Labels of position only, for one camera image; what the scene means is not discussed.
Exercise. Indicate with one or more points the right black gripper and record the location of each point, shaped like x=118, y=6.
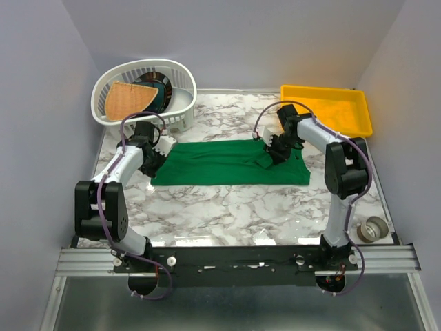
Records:
x=278, y=156

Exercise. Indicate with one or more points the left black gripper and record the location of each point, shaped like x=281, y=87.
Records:
x=151, y=172

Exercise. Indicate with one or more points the green t shirt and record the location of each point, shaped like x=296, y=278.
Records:
x=233, y=162

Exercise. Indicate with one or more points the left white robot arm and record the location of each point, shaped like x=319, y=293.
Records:
x=100, y=211

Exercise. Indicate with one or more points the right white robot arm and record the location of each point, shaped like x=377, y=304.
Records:
x=348, y=172

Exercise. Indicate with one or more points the tape roll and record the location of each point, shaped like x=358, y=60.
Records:
x=372, y=230

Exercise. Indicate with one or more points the dark teal round plate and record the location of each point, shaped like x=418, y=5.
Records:
x=162, y=84

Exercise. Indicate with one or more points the orange woven fan mat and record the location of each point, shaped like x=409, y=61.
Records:
x=124, y=99

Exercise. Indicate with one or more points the white plastic laundry basket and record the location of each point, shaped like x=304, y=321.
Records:
x=178, y=115

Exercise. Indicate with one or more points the yellow plastic tray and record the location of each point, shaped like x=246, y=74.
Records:
x=342, y=110

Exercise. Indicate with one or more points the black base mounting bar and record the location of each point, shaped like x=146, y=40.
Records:
x=234, y=266

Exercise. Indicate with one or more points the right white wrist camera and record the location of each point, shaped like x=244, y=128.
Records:
x=263, y=133

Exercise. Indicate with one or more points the aluminium frame rail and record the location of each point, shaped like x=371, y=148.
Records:
x=95, y=262

